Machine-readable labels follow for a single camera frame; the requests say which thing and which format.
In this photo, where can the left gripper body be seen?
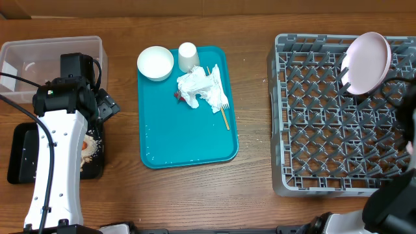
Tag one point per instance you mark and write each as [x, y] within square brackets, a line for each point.
[106, 106]

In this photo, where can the orange carrot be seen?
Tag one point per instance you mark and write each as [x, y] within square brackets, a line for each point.
[85, 145]

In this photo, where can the white bowl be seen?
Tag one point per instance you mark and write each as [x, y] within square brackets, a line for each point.
[155, 63]

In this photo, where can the red wrapper scrap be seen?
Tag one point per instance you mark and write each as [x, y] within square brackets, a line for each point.
[178, 96]

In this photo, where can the white napkin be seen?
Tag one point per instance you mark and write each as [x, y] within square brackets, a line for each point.
[198, 83]

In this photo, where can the wooden chopstick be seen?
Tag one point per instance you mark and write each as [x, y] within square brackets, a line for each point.
[222, 110]

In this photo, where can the white round plate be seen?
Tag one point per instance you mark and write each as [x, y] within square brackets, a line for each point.
[368, 60]

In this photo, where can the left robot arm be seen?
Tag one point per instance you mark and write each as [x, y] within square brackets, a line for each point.
[65, 108]

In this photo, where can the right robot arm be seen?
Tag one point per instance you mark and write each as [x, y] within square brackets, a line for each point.
[391, 209]

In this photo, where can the grey dishwasher rack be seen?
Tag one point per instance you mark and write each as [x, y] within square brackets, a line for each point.
[325, 141]

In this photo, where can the peanuts and rice pile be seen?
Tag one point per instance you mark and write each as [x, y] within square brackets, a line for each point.
[91, 157]

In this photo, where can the teal serving tray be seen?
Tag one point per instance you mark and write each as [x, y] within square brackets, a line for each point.
[172, 134]

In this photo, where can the clear plastic bin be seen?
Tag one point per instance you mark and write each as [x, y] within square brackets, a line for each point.
[39, 60]

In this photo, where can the white paper cup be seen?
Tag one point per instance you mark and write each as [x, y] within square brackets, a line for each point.
[188, 57]

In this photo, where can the black tray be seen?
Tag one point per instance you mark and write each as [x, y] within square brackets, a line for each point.
[24, 156]

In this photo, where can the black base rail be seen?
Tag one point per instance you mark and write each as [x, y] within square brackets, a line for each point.
[130, 228]

